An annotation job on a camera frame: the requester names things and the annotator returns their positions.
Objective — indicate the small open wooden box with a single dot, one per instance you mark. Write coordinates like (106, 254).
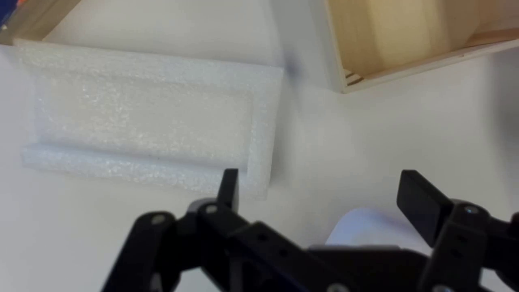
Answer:
(399, 33)

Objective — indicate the white lunchbox lid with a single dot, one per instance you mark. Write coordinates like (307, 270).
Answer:
(367, 229)

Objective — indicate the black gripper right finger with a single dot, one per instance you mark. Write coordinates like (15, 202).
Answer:
(475, 254)

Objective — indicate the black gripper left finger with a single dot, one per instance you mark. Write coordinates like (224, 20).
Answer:
(179, 254)

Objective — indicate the white foam sheet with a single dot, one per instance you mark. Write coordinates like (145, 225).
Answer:
(146, 114)

